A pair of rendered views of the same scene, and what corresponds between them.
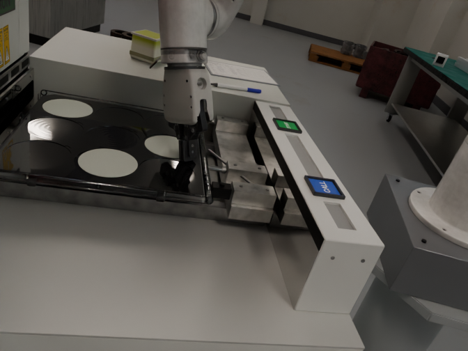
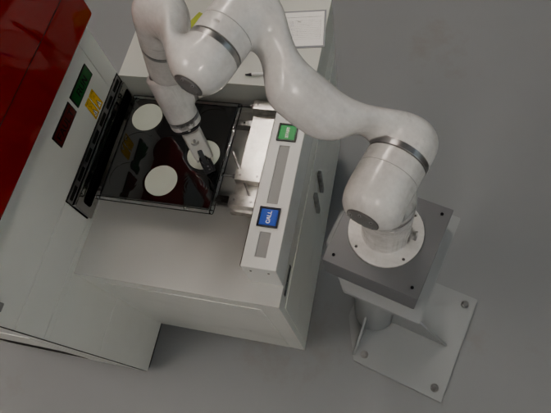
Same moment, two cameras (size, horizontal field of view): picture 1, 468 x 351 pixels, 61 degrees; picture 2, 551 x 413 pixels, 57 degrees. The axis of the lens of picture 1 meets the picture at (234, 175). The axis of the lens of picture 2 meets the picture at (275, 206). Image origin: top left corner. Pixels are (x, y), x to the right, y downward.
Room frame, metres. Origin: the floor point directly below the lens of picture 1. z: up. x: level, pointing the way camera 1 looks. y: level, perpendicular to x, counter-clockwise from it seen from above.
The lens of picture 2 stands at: (0.22, -0.55, 2.15)
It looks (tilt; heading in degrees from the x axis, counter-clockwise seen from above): 64 degrees down; 44
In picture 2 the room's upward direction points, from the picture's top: 20 degrees counter-clockwise
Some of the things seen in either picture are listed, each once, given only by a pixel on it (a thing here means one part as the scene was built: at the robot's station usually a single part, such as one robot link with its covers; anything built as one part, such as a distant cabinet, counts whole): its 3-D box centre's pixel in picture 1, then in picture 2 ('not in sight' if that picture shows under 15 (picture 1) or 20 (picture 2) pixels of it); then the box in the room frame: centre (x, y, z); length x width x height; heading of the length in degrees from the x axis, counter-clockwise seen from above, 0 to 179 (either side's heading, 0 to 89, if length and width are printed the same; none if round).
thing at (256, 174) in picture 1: (246, 172); (249, 177); (0.71, -0.02, 0.89); 0.08 x 0.03 x 0.03; 105
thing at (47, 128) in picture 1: (113, 138); (169, 150); (0.70, 0.25, 0.90); 0.34 x 0.34 x 0.01; 15
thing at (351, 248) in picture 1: (291, 182); (282, 183); (0.73, -0.12, 0.89); 0.55 x 0.09 x 0.14; 15
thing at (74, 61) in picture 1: (166, 88); (229, 52); (1.10, 0.25, 0.89); 0.62 x 0.35 x 0.14; 105
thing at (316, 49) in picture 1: (346, 54); not in sight; (7.59, -1.40, 0.20); 1.35 x 0.93 x 0.39; 90
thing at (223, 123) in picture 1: (231, 124); (266, 107); (0.95, 0.04, 0.89); 0.08 x 0.03 x 0.03; 105
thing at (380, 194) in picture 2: not in sight; (383, 194); (0.65, -0.43, 1.23); 0.19 x 0.12 x 0.24; 174
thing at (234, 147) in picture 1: (237, 166); (257, 159); (0.79, 0.00, 0.87); 0.36 x 0.08 x 0.03; 15
